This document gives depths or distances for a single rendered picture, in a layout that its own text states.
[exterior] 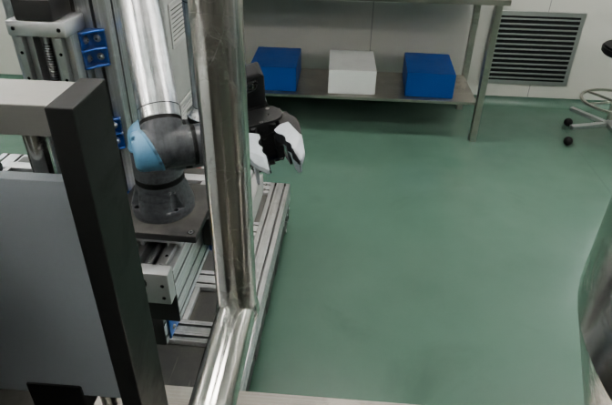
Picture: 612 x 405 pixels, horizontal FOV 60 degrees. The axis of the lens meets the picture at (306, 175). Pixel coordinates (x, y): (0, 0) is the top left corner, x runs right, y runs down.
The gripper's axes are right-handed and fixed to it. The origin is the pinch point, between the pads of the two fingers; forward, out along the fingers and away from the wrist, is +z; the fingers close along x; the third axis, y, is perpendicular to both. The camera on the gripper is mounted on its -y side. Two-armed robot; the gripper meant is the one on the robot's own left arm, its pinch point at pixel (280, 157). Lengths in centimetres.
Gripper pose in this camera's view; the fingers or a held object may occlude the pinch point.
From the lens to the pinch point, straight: 68.0
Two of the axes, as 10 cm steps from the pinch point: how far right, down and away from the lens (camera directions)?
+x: -9.3, 2.8, -2.2
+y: 1.1, 8.2, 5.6
